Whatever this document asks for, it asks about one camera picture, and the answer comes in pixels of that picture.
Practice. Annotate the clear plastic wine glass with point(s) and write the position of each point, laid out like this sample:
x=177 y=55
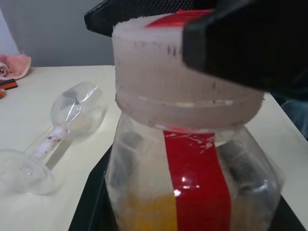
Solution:
x=79 y=108

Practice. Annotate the blue denim cloth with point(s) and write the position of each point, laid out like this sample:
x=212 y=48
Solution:
x=298 y=115

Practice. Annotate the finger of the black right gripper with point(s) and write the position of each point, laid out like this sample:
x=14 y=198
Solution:
x=252 y=43
x=101 y=16

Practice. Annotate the black and orange block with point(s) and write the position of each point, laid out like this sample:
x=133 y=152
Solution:
x=9 y=84

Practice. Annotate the pink towel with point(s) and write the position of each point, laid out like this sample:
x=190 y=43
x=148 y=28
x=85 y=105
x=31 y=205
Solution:
x=14 y=65

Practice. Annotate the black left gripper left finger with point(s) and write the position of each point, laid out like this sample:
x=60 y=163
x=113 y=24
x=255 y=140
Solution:
x=92 y=204

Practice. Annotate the small orange cylinder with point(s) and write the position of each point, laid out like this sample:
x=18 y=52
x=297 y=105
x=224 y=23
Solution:
x=3 y=93

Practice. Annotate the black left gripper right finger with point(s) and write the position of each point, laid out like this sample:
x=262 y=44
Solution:
x=296 y=222

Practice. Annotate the clear bottle with orange drink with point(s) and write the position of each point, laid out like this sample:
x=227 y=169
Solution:
x=168 y=84

